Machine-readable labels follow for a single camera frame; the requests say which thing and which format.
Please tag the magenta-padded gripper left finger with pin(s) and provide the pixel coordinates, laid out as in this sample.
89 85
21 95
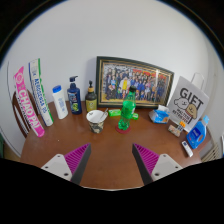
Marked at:
58 165

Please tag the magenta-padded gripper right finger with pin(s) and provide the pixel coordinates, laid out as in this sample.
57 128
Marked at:
165 165

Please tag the green plastic drink bottle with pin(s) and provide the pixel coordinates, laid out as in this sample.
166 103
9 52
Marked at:
127 111

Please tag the white remote control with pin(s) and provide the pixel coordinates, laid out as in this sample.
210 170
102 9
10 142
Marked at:
187 149

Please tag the small patterned snack pack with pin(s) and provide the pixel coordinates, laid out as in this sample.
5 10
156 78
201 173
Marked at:
174 130

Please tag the colourful puzzle cube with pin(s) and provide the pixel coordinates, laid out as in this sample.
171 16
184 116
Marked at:
182 125

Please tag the blue detergent bottle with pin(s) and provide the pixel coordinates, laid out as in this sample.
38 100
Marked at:
196 135

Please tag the white radiator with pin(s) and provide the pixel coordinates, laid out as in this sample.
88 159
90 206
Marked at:
211 153

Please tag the patterned ceramic mug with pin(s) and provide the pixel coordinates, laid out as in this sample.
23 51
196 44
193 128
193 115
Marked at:
96 125

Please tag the white bottle with blue cap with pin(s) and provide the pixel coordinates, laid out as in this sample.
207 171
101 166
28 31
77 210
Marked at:
60 105

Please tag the dark blue pump bottle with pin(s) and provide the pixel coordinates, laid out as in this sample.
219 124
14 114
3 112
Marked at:
74 100

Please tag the white paper gift bag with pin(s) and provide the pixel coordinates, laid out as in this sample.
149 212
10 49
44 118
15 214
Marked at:
190 101

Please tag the metal spoon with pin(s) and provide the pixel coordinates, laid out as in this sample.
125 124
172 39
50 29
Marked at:
104 114

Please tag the long pink box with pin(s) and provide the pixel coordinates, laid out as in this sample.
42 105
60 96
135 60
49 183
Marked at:
28 103

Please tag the brown pump bottle yellow label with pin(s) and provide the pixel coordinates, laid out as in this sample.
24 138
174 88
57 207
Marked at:
91 101

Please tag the long white green box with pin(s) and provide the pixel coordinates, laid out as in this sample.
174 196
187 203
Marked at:
40 93

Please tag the framed group photo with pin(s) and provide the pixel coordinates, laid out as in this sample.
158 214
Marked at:
133 80

